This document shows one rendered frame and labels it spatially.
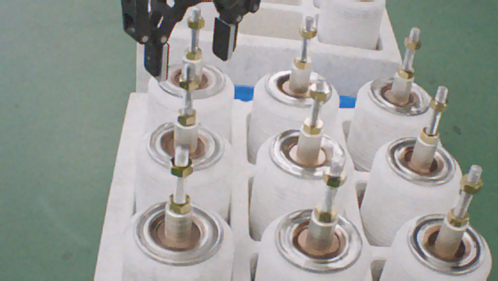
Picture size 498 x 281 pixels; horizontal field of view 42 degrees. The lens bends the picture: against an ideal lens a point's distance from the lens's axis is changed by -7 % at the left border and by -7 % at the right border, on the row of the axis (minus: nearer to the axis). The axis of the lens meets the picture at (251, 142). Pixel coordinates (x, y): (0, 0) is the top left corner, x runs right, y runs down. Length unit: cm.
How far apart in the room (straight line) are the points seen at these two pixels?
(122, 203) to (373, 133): 29
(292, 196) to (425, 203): 13
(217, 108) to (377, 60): 35
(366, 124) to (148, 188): 26
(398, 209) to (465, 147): 54
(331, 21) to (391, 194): 41
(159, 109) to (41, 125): 41
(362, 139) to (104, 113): 50
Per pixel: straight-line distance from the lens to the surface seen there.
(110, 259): 65
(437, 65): 143
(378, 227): 71
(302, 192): 64
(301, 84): 75
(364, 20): 101
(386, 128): 76
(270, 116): 74
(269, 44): 99
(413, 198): 67
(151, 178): 64
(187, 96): 63
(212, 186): 64
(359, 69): 102
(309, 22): 72
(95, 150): 106
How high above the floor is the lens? 66
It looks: 37 degrees down
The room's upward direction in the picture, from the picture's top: 7 degrees clockwise
